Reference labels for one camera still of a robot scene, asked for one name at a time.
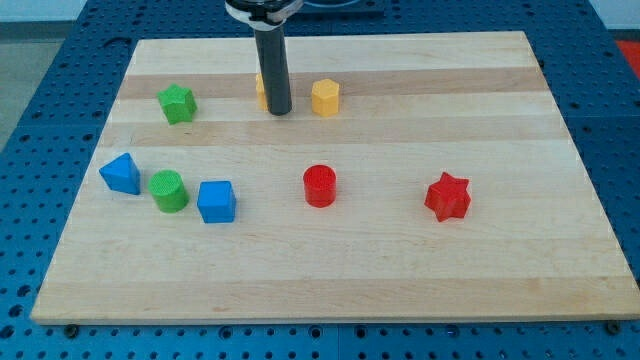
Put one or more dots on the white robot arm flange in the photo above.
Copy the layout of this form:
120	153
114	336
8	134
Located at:
262	12

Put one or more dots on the yellow heart block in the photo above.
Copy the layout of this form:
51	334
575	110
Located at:
260	92

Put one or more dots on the red cylinder block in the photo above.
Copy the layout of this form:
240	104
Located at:
320	185

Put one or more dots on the yellow hexagon block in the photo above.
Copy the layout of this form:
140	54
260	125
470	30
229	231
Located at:
325	97

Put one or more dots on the blue cube block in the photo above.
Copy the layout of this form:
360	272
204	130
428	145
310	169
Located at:
216	202

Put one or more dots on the black cylindrical pointer tool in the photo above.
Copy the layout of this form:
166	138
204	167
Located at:
271	49

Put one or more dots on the light wooden board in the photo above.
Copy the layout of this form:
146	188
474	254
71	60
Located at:
535	244

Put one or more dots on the red star block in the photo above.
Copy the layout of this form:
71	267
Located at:
448	197

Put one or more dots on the green cylinder block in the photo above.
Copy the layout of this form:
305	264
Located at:
168	191

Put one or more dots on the green star block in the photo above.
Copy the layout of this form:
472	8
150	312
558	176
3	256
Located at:
177	103

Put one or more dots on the blue triangle block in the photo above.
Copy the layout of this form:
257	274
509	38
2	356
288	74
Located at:
122	175

